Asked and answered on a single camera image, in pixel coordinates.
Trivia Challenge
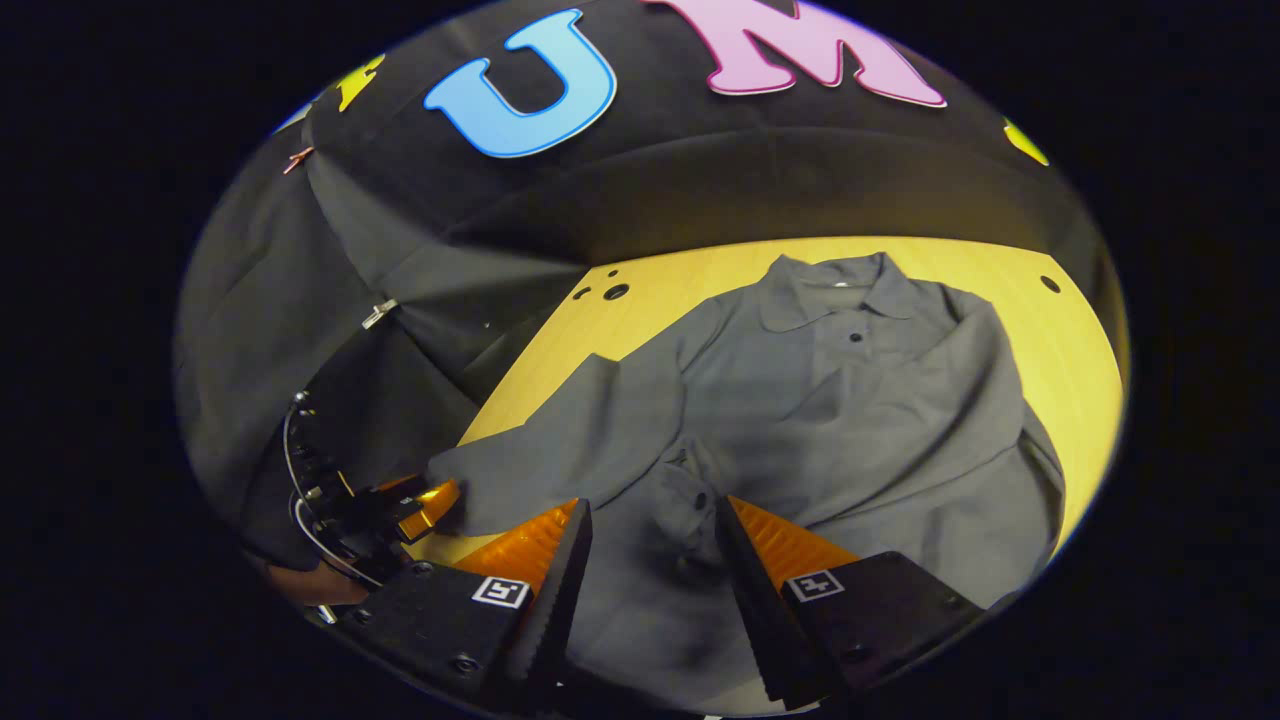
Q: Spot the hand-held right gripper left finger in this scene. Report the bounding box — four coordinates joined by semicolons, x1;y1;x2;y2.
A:
320;498;593;713

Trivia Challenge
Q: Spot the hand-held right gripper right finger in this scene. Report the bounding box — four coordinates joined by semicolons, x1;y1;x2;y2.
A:
713;494;989;713

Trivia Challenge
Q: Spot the grey button-up shirt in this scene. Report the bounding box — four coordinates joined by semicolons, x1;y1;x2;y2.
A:
425;252;1066;716

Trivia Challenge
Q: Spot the black backdrop cloth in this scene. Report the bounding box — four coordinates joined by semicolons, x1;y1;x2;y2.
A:
172;0;1131;591

